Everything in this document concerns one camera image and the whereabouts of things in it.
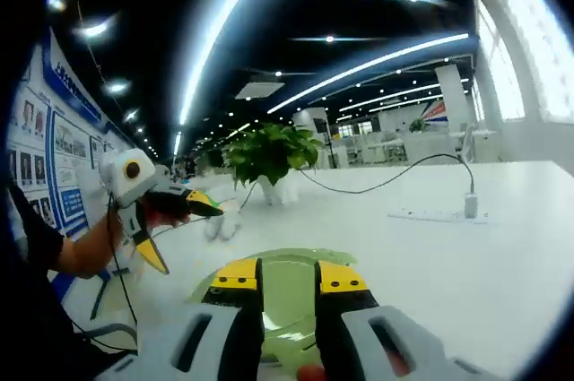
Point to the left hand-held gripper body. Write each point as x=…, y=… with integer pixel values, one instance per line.
x=127, y=172

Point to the white plant pot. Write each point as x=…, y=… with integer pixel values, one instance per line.
x=280, y=190

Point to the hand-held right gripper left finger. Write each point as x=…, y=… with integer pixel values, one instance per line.
x=215, y=340

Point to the person's right hand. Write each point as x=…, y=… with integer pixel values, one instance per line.
x=311, y=373

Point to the small distant green plant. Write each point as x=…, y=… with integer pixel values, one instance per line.
x=417, y=125

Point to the person's left hand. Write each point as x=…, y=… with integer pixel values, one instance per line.
x=172, y=216

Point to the white charger plug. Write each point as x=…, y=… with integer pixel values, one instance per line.
x=471, y=205

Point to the white tabletop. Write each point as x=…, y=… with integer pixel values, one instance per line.
x=426, y=273

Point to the blue white wall poster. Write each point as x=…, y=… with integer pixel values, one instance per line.
x=67, y=148

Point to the white table socket panel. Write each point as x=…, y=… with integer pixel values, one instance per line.
x=430, y=216

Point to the black tripod stand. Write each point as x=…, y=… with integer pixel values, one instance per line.
x=326, y=139

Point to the white handheld controller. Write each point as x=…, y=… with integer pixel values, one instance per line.
x=231, y=222

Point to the person's dark clothed body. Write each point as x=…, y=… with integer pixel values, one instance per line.
x=31, y=300

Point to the red blue wall banner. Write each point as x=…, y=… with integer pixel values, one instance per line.
x=437, y=112

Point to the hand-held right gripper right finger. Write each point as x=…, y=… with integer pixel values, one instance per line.
x=354, y=340

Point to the green leafy potted plant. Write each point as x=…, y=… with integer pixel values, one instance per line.
x=269, y=150

